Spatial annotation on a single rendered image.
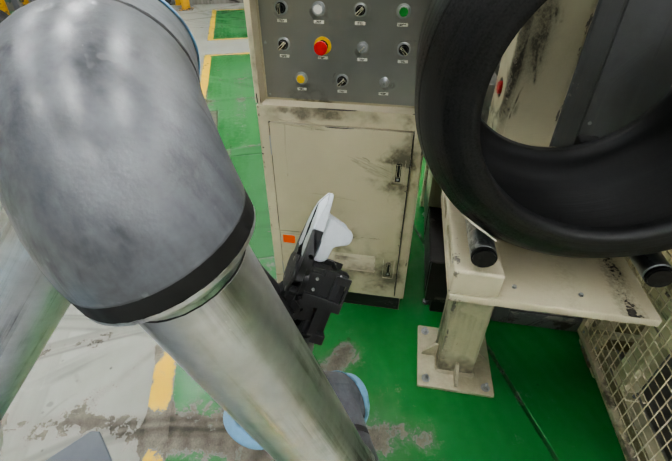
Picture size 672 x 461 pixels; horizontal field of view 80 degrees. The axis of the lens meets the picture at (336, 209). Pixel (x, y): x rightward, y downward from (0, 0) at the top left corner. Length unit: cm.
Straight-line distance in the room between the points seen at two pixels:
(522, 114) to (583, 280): 38
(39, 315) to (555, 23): 95
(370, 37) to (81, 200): 112
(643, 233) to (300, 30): 99
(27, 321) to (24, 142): 25
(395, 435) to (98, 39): 144
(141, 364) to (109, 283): 159
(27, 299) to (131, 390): 135
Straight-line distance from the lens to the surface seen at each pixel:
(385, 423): 155
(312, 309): 59
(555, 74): 101
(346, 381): 71
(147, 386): 174
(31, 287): 42
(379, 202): 144
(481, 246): 74
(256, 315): 28
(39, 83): 23
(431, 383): 163
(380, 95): 131
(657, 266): 85
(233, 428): 66
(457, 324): 146
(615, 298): 93
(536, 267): 92
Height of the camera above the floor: 138
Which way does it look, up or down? 36 degrees down
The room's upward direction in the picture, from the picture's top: straight up
